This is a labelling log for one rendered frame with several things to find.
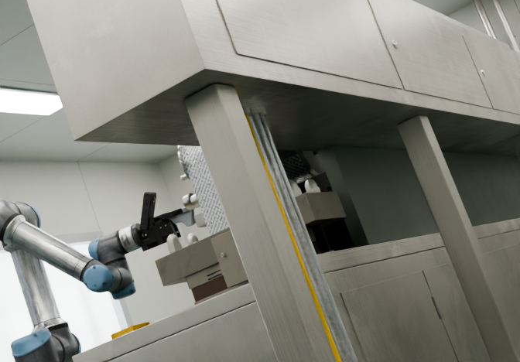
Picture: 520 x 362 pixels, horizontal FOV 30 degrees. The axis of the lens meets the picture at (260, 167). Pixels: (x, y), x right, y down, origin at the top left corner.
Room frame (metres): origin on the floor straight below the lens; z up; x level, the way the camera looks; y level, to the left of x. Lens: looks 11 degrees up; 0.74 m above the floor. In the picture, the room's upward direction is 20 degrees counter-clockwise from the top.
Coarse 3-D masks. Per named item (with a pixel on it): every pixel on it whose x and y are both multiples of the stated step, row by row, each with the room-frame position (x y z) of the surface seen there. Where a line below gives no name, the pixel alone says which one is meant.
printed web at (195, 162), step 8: (184, 152) 2.29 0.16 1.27; (192, 152) 2.28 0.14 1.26; (200, 152) 2.27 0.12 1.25; (280, 152) 2.31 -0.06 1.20; (288, 152) 2.30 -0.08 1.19; (296, 152) 2.29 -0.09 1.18; (184, 160) 2.29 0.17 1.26; (192, 160) 2.28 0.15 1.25; (200, 160) 2.27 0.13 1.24; (288, 160) 2.30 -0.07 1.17; (296, 160) 2.29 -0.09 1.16; (192, 168) 2.28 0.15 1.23; (200, 168) 2.27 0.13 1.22; (288, 168) 2.31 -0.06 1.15; (296, 168) 2.30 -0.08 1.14; (304, 168) 2.30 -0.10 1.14; (192, 176) 2.28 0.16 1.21; (288, 176) 2.32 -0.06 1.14; (296, 176) 2.32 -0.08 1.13; (304, 176) 2.32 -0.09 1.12; (312, 176) 2.32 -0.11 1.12
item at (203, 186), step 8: (200, 176) 2.28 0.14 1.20; (208, 176) 2.27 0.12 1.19; (192, 184) 2.29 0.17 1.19; (200, 184) 2.28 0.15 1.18; (208, 184) 2.27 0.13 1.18; (200, 192) 2.28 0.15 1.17; (208, 192) 2.27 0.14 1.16; (216, 192) 2.26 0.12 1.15; (200, 200) 2.28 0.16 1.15; (208, 200) 2.28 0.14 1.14; (216, 200) 2.27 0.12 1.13; (200, 208) 2.29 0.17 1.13; (208, 208) 2.28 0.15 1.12; (216, 208) 2.27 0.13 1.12; (208, 216) 2.28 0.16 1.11; (216, 216) 2.27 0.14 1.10; (224, 216) 2.26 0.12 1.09; (208, 224) 2.29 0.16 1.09; (216, 224) 2.28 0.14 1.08; (224, 224) 2.27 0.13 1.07; (216, 232) 2.28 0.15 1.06
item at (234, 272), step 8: (216, 240) 2.03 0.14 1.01; (224, 240) 2.02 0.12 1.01; (232, 240) 2.02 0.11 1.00; (216, 248) 2.04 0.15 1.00; (224, 248) 2.03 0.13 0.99; (232, 248) 2.02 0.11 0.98; (224, 256) 2.02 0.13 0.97; (232, 256) 2.02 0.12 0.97; (224, 264) 2.03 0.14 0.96; (232, 264) 2.02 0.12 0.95; (240, 264) 2.02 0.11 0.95; (224, 272) 2.04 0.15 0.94; (232, 272) 2.03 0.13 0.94; (240, 272) 2.02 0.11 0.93; (232, 280) 2.03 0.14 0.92; (240, 280) 2.02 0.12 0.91
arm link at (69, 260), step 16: (0, 208) 2.77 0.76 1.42; (16, 208) 2.83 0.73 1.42; (0, 224) 2.74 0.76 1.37; (16, 224) 2.75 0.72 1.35; (0, 240) 2.77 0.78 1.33; (16, 240) 2.75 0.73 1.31; (32, 240) 2.73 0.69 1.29; (48, 240) 2.74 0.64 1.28; (48, 256) 2.73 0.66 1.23; (64, 256) 2.72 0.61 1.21; (80, 256) 2.73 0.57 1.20; (64, 272) 2.75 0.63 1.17; (80, 272) 2.71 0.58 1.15; (96, 272) 2.69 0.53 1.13; (112, 272) 2.73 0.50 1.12; (96, 288) 2.69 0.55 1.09; (112, 288) 2.75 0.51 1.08
